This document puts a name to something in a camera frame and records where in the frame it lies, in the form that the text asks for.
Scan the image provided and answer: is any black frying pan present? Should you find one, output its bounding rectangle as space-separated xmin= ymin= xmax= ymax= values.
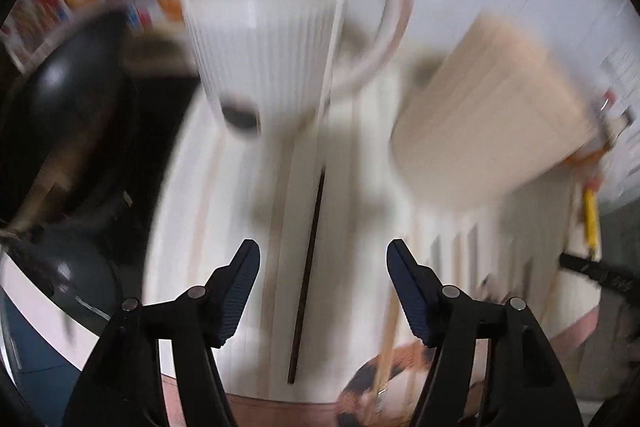
xmin=1 ymin=8 xmax=136 ymax=239

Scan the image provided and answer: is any beige utensil holder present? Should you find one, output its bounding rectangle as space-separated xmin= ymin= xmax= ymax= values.
xmin=390 ymin=12 xmax=598 ymax=209

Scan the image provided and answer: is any yellow utility knife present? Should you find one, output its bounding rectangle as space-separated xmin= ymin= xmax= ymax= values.
xmin=582 ymin=186 xmax=599 ymax=258

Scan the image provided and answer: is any blue cabinet front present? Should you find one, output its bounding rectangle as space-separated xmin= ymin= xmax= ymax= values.
xmin=1 ymin=294 xmax=80 ymax=426

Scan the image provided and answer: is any striped cat print mat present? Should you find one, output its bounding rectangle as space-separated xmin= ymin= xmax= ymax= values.
xmin=142 ymin=68 xmax=601 ymax=426

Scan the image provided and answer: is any dark chopstick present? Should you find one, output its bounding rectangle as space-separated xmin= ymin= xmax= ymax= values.
xmin=286 ymin=167 xmax=326 ymax=385

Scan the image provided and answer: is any white pink electric kettle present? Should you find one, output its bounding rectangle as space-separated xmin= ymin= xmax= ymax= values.
xmin=182 ymin=0 xmax=413 ymax=136

